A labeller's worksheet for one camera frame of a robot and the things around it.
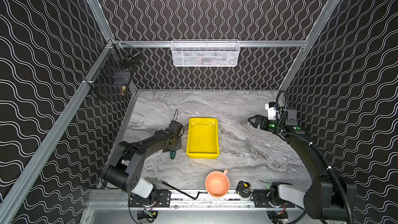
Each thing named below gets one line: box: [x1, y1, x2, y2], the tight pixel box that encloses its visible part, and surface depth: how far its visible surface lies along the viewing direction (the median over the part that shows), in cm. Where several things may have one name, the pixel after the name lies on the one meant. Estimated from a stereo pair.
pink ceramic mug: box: [204, 169, 231, 199], surface depth 78 cm
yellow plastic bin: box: [186, 117, 220, 160], surface depth 96 cm
